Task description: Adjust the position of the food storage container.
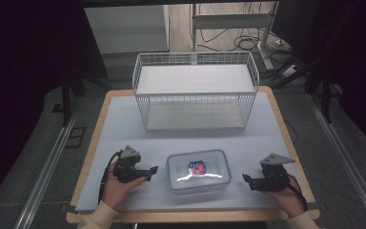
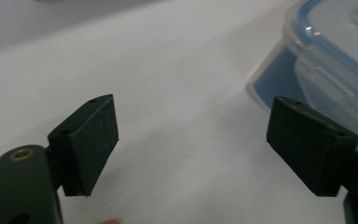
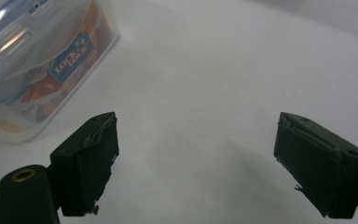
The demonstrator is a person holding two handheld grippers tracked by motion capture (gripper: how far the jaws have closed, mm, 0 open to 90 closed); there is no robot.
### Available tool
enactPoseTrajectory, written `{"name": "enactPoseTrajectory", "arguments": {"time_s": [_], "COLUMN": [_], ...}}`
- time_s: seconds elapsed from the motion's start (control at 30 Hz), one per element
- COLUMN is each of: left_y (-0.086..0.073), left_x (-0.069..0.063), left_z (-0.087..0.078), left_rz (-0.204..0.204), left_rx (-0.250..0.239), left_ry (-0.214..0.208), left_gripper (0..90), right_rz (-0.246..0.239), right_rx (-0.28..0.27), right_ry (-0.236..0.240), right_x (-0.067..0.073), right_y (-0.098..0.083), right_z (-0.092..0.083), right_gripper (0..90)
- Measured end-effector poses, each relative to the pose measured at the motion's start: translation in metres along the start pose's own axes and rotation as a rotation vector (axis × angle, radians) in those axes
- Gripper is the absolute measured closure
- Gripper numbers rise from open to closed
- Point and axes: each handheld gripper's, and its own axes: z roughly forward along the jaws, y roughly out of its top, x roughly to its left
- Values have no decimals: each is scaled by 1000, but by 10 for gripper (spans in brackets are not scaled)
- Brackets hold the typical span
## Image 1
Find person's left hand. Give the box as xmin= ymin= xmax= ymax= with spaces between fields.
xmin=101 ymin=161 xmax=147 ymax=211

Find white wire shelf rack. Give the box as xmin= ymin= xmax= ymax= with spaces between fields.
xmin=132 ymin=51 xmax=260 ymax=133

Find black stand leg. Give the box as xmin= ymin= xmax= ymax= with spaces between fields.
xmin=304 ymin=73 xmax=335 ymax=124
xmin=60 ymin=74 xmax=87 ymax=127

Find blue and red packet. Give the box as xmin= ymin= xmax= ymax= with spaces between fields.
xmin=188 ymin=159 xmax=208 ymax=177

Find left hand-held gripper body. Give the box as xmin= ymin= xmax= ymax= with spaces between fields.
xmin=112 ymin=144 xmax=152 ymax=184

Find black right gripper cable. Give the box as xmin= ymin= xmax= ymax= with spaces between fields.
xmin=286 ymin=174 xmax=309 ymax=213

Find grey cabinet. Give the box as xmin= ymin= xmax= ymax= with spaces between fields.
xmin=84 ymin=4 xmax=171 ymax=68

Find white metal stand frame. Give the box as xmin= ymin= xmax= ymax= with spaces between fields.
xmin=190 ymin=1 xmax=280 ymax=71

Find black floor cables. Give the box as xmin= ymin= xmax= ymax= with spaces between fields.
xmin=197 ymin=2 xmax=295 ymax=65

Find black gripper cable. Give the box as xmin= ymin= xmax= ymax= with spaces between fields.
xmin=286 ymin=174 xmax=309 ymax=213
xmin=97 ymin=150 xmax=123 ymax=204

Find clear plastic lidded container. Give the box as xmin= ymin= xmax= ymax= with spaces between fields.
xmin=166 ymin=149 xmax=233 ymax=195

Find person's right hand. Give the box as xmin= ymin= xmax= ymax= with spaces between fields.
xmin=261 ymin=174 xmax=308 ymax=219

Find pale blue table mat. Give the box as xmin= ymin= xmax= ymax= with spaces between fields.
xmin=74 ymin=92 xmax=311 ymax=212

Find white power strip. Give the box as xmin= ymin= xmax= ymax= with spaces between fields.
xmin=281 ymin=64 xmax=299 ymax=78

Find aluminium floor rail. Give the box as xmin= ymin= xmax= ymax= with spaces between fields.
xmin=306 ymin=92 xmax=366 ymax=229
xmin=13 ymin=96 xmax=84 ymax=229

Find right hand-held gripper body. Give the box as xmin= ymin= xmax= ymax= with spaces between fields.
xmin=249 ymin=153 xmax=296 ymax=193

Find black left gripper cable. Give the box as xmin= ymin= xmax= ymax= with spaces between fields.
xmin=97 ymin=150 xmax=123 ymax=204

